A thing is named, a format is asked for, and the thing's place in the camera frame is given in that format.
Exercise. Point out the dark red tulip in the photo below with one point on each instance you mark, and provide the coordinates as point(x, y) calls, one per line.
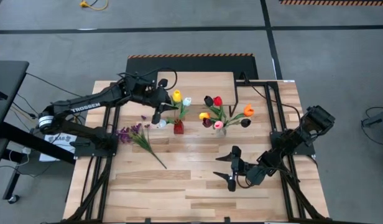
point(207, 123)

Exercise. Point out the red glass vase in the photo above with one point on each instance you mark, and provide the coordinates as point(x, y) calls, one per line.
point(178, 127)

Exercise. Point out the white paper sheet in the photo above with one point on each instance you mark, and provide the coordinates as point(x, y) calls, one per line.
point(59, 140)

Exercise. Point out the black yellow hazard strip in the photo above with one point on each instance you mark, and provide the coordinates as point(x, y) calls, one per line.
point(334, 2)

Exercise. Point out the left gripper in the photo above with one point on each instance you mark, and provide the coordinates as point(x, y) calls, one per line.
point(157, 96)

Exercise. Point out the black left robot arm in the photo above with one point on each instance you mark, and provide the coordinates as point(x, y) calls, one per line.
point(85, 104)

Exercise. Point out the purple flower sprig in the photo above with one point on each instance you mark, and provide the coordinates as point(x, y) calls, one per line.
point(136, 128)

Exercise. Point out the pink tulip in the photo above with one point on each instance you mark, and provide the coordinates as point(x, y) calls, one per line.
point(218, 125)

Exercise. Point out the orange yellow tulip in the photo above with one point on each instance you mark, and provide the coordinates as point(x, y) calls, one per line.
point(249, 110)

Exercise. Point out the red and yellow tulip bunch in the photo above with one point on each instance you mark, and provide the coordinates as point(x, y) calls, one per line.
point(204, 115)

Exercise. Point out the plain yellow tulip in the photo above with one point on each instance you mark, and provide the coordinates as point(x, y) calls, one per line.
point(177, 96)

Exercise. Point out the black desk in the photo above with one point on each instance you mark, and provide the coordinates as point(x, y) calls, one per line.
point(8, 87)

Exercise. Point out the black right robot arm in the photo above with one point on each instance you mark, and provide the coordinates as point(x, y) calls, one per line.
point(291, 140)

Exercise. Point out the black table frame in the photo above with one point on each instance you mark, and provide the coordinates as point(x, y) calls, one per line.
point(288, 186)

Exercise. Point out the wooden shelf black legs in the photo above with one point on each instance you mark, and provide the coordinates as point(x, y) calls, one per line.
point(204, 84)

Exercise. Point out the black hazard-edged floor mat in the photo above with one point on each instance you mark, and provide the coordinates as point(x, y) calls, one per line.
point(191, 63)

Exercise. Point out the clear glass vase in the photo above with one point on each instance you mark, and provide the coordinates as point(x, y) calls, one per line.
point(221, 132)

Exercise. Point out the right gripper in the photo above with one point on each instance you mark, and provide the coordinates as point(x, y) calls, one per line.
point(240, 169)

